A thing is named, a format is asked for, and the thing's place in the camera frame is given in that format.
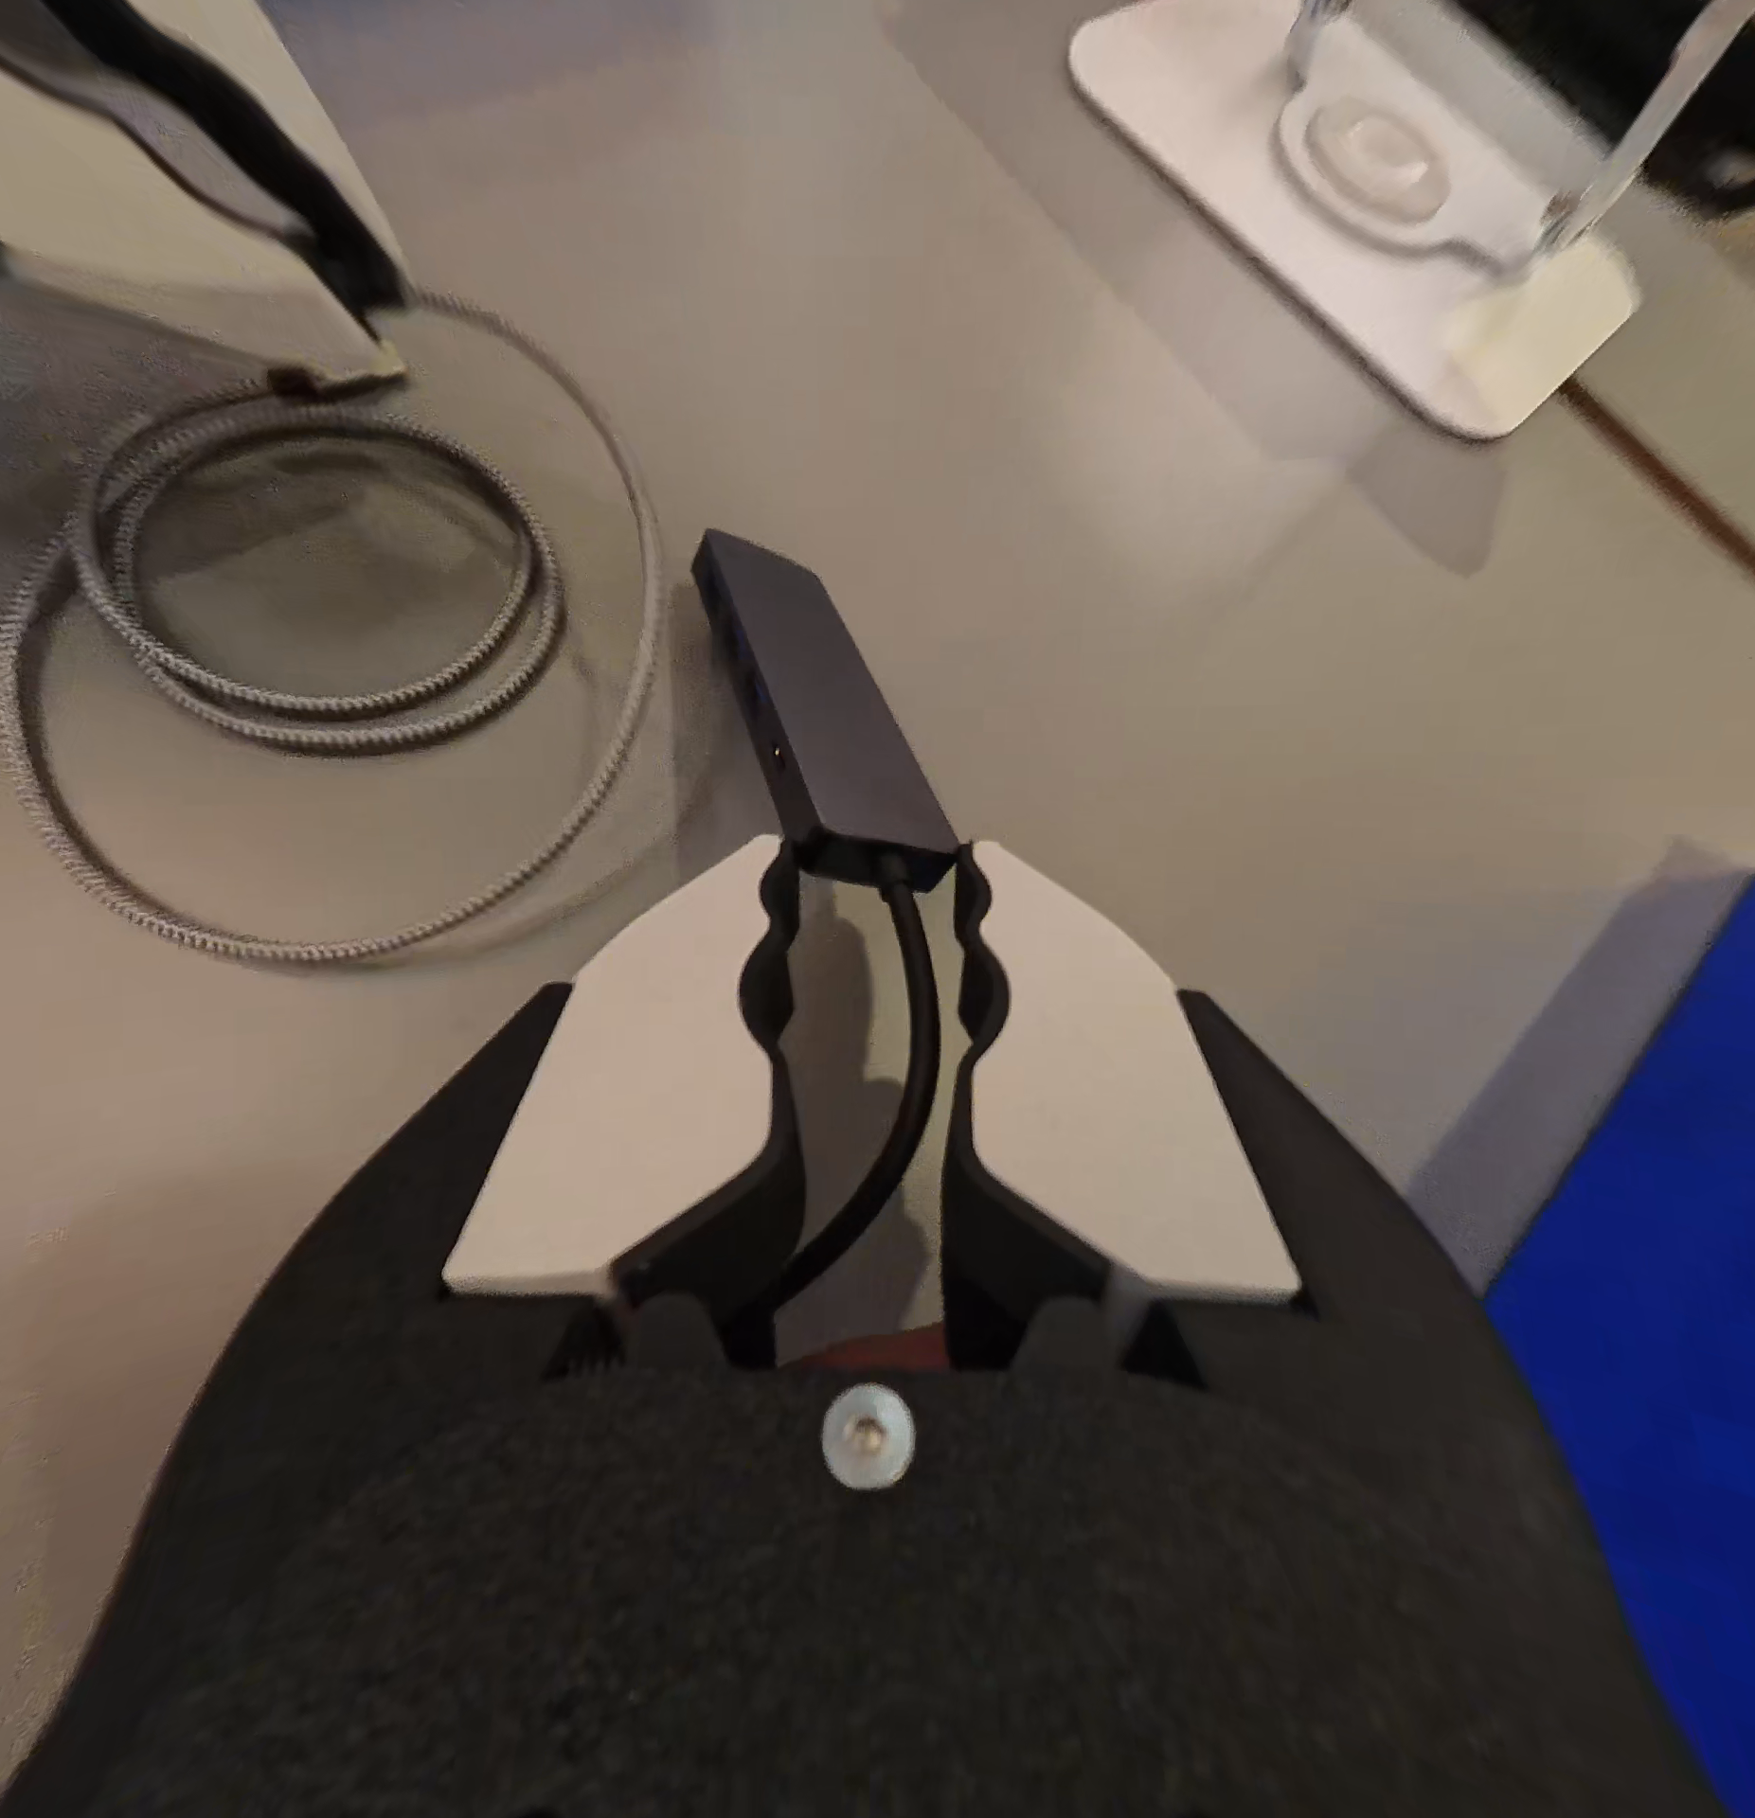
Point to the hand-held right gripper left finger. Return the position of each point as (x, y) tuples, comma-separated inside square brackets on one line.
[(605, 1122)]

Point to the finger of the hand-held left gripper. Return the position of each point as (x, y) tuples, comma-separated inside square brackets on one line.
[(136, 255), (267, 84)]

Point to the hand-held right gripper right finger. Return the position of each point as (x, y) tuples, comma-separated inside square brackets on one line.
[(1131, 1122)]

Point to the blue plastic bin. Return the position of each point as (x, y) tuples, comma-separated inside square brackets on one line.
[(1657, 1350)]

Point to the wooden book stand white base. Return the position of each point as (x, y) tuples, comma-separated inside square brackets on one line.
[(1202, 128)]

